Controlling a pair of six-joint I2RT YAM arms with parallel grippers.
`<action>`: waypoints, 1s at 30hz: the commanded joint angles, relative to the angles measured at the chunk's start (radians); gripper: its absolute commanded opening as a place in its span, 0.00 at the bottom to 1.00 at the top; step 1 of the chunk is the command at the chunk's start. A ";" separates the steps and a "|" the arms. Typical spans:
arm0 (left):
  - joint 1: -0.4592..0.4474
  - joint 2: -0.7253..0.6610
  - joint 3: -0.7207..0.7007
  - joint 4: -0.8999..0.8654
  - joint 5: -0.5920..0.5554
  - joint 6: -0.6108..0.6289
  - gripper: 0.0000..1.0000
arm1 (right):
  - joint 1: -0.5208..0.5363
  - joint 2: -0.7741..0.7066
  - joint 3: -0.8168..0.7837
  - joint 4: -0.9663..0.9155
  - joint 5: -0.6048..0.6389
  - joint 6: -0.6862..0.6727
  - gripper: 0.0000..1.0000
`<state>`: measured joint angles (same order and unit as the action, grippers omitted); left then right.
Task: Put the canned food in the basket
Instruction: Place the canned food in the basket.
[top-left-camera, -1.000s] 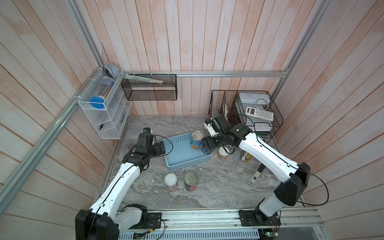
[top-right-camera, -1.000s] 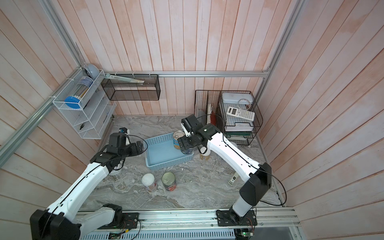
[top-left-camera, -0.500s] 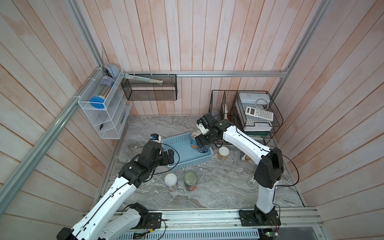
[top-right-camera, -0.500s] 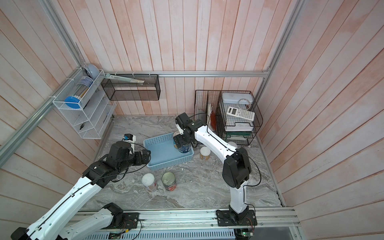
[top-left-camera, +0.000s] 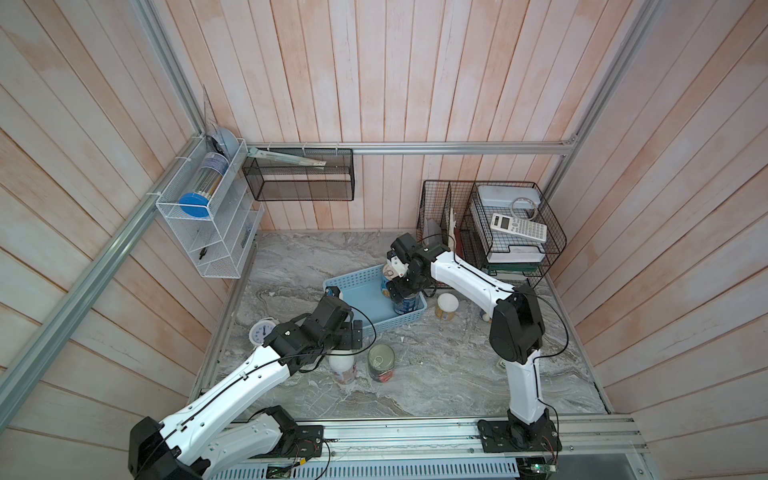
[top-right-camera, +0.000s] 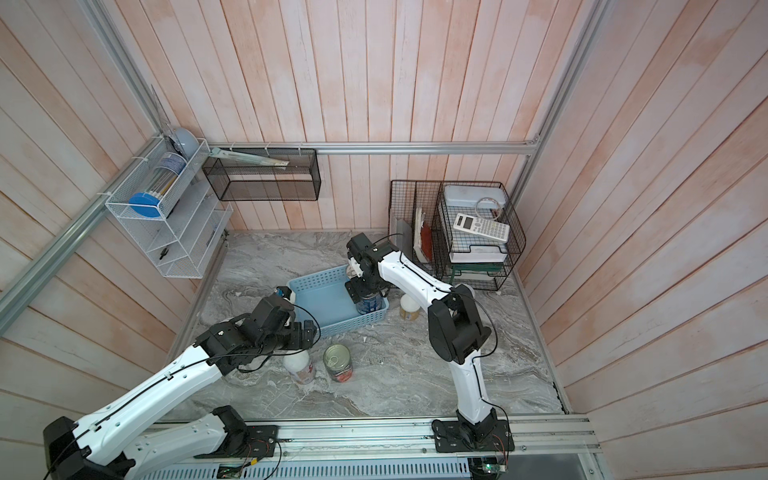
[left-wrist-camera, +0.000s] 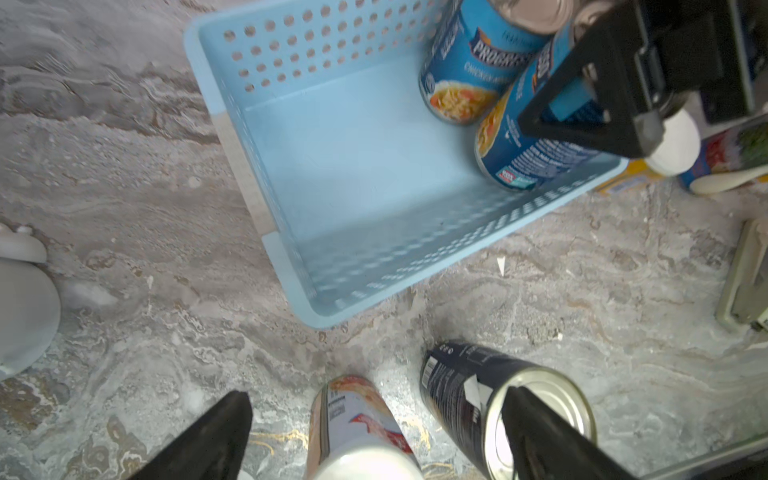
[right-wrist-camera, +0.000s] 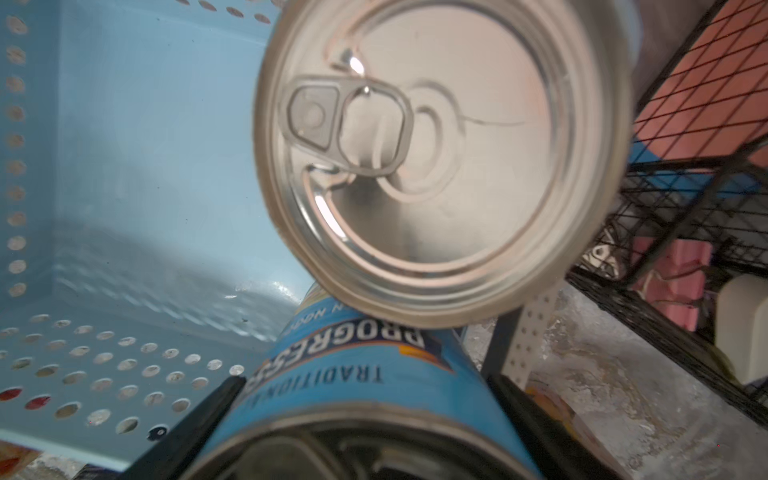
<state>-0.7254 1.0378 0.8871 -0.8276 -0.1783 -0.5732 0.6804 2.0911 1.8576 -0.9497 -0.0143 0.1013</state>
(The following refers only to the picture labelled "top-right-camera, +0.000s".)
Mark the red label can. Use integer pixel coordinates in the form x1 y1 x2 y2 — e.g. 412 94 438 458
323 344 353 383

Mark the white calculator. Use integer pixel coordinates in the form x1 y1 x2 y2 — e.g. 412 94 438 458
452 213 510 242

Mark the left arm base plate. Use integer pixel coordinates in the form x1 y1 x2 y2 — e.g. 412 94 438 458
195 425 279 460

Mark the clear tube blue cap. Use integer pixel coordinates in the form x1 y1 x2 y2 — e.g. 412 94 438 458
129 152 187 218

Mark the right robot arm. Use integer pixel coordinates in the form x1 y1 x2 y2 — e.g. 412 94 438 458
345 233 499 441

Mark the white lid red can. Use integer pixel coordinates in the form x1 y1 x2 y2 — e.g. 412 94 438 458
283 350 315 385

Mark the black wire desk organizer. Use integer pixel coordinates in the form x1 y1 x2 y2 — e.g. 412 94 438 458
388 180 526 291

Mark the white wire wall shelf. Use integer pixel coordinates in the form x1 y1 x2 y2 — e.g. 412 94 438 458
106 138 233 279

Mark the light blue plastic basket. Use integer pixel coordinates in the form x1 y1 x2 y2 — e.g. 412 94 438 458
287 266 389 338

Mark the blue can silver lid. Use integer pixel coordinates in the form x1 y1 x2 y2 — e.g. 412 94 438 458
355 293 384 315

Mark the white lid yellow can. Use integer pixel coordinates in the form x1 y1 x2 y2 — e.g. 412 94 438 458
399 294 421 321

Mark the white tray in organizer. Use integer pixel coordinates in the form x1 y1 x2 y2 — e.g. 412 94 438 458
443 184 506 210

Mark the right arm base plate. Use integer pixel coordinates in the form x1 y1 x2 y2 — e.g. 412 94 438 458
431 416 515 453

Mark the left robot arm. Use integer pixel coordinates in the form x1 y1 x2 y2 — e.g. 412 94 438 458
43 286 321 479

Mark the black wire wall basket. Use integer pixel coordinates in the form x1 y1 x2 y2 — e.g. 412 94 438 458
202 147 322 202

